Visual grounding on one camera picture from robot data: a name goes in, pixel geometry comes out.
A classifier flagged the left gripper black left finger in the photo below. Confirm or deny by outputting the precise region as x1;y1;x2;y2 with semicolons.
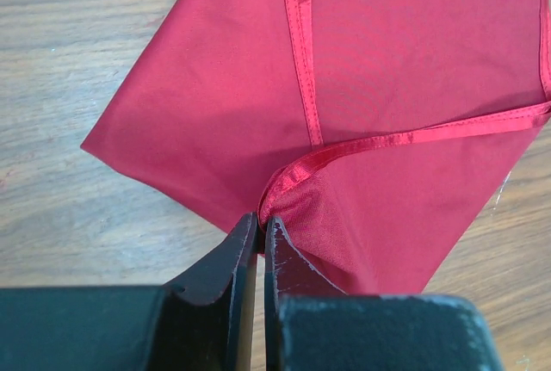
1;213;257;370

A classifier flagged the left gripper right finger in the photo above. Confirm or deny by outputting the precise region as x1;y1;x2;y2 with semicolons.
264;217;504;371

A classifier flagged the red cloth napkin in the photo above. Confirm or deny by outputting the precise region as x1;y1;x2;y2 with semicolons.
82;0;550;294

